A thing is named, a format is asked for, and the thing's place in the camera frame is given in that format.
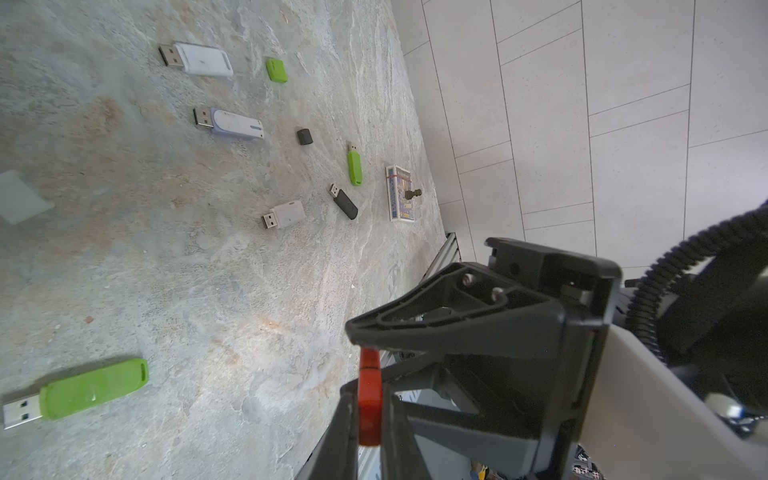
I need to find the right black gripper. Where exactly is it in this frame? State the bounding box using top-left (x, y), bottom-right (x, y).
top-left (345, 238), bottom-right (621, 479)

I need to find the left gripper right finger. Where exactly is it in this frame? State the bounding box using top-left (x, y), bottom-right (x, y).
top-left (380, 385), bottom-right (431, 480)

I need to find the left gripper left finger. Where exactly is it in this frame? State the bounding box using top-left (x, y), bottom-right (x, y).
top-left (295, 380), bottom-right (359, 480)

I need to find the red usb drive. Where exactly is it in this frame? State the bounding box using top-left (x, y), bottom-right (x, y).
top-left (357, 348), bottom-right (383, 447)

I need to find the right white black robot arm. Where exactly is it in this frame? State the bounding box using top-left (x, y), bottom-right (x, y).
top-left (302, 207), bottom-right (767, 479)

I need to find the black usb drive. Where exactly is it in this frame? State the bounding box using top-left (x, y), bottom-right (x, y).
top-left (329, 184), bottom-right (359, 220)

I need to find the green usb drive right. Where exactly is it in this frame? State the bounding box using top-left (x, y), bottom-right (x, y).
top-left (347, 143), bottom-right (363, 186)

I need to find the green usb drive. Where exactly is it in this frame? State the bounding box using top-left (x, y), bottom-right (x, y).
top-left (2, 358), bottom-right (149, 430)
top-left (347, 143), bottom-right (363, 186)

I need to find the small white usb drive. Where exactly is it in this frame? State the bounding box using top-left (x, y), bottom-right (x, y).
top-left (262, 200), bottom-right (306, 229)

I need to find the black usb cap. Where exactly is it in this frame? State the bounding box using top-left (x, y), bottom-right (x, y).
top-left (296, 128), bottom-right (313, 146)

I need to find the green usb drive lower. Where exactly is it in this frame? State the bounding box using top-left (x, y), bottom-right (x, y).
top-left (2, 358), bottom-right (149, 430)

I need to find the white purple usb drive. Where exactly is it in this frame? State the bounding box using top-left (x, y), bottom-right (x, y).
top-left (193, 107), bottom-right (264, 140)

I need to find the green usb cap upper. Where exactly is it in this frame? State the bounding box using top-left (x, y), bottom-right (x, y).
top-left (266, 57), bottom-right (288, 84)

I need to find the white usb drive upper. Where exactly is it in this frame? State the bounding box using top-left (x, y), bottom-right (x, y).
top-left (158, 42), bottom-right (234, 77)

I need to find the playing card box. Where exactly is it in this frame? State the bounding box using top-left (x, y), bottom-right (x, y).
top-left (385, 165), bottom-right (416, 223)

